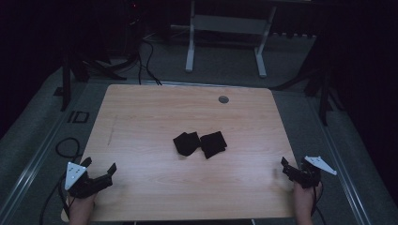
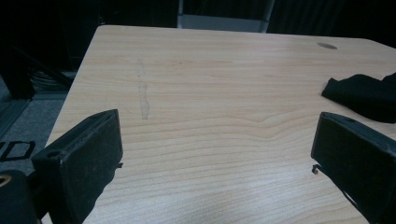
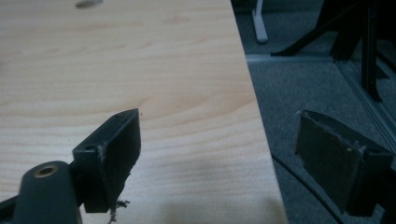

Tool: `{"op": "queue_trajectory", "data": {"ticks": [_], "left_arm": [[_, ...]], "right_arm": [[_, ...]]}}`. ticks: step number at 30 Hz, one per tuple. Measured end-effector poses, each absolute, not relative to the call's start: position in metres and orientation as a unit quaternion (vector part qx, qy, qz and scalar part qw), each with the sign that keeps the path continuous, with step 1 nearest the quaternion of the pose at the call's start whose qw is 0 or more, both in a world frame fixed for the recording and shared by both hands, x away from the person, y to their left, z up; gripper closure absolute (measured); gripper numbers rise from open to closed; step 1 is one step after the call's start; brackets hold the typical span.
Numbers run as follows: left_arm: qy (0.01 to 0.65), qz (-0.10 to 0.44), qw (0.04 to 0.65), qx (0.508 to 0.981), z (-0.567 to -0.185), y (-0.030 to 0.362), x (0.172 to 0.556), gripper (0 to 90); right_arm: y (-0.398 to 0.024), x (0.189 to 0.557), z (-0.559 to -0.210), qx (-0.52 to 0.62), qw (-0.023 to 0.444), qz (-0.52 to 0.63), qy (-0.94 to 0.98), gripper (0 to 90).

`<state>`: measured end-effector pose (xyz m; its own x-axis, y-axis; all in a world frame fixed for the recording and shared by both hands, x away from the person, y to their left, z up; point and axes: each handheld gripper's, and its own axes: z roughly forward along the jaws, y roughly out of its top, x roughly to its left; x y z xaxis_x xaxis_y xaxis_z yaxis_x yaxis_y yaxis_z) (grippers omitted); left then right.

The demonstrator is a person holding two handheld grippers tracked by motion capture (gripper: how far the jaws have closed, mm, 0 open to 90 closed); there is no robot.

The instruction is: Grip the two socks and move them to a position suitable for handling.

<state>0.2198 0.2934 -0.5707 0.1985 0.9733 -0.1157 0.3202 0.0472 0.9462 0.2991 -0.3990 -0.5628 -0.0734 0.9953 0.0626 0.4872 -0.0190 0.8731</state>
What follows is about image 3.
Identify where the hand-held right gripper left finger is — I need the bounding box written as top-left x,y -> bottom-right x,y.
72,107 -> 142,215

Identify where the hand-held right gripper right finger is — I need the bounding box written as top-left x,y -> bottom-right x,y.
294,109 -> 394,217

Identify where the black metal stand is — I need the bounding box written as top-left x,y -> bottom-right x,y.
270,0 -> 396,104

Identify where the white table leg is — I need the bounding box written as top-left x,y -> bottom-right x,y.
251,0 -> 269,44

